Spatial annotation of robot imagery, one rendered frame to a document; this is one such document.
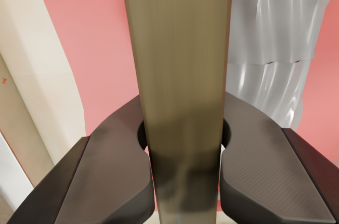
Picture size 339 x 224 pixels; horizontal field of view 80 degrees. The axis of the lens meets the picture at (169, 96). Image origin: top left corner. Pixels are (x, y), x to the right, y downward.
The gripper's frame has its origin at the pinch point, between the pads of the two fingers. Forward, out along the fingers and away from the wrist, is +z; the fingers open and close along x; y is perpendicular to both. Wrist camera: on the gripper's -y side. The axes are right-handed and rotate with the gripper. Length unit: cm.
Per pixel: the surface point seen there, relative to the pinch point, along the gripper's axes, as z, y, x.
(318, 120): 5.3, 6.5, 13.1
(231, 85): 5.1, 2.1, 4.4
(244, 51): 5.0, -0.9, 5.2
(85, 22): 5.3, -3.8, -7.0
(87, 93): 5.3, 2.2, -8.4
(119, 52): 5.3, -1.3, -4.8
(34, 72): 5.3, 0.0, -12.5
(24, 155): 2.7, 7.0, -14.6
